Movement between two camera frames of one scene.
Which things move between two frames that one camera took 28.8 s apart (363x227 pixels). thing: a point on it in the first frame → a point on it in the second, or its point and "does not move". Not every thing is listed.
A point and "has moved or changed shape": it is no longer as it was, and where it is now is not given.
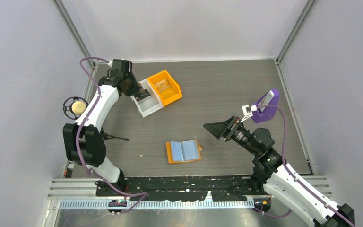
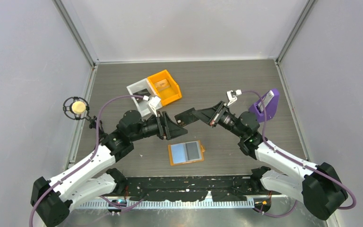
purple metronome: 266,106 does not move
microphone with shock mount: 73,107 does not move
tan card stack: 162,85 does not move
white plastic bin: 150,105 does not move
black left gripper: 136,87 → 167,128
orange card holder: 179,152 has moved or changed shape
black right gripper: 221,129 → 212,116
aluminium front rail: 106,204 does not move
